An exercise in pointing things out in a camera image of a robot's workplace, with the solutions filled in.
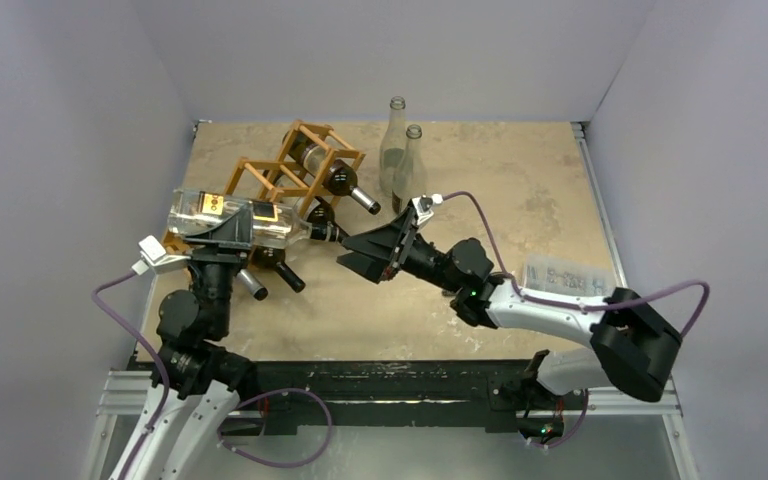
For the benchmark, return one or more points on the clear plastic parts box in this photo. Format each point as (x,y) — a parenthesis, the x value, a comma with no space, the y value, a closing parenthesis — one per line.
(561,276)

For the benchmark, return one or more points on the wooden wine rack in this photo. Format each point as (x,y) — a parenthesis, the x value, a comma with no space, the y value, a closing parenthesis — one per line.
(282,179)

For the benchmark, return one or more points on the olive green wine bottle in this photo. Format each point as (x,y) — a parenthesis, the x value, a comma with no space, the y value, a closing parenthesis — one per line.
(340,179)

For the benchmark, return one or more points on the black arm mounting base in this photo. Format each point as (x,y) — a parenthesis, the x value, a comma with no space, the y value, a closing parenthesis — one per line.
(497,396)

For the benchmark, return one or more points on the dark labelled wine bottle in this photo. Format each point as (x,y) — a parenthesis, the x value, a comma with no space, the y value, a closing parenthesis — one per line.
(321,213)

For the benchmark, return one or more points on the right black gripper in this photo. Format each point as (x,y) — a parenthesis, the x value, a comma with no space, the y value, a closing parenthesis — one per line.
(401,240)

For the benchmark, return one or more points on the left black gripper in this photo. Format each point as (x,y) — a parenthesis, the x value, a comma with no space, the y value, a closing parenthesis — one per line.
(233,232)

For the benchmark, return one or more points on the tall clear bottle back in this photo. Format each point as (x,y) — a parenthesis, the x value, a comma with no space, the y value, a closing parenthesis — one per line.
(392,144)

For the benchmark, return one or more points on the clear bottle front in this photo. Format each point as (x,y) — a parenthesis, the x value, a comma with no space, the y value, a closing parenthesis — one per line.
(410,177)

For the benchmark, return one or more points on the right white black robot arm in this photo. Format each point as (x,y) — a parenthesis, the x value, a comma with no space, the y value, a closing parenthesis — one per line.
(623,341)

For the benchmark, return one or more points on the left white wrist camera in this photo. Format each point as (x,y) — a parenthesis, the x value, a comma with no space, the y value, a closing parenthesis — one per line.
(154,257)

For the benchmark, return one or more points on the dark bottle in lower rack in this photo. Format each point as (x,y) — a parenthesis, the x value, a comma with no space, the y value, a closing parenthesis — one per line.
(272,259)

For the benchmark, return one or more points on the clear liquor bottle black cap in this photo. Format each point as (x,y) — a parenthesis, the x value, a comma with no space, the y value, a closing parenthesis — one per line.
(206,218)

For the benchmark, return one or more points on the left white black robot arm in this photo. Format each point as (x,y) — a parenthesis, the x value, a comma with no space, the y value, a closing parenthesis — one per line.
(194,382)

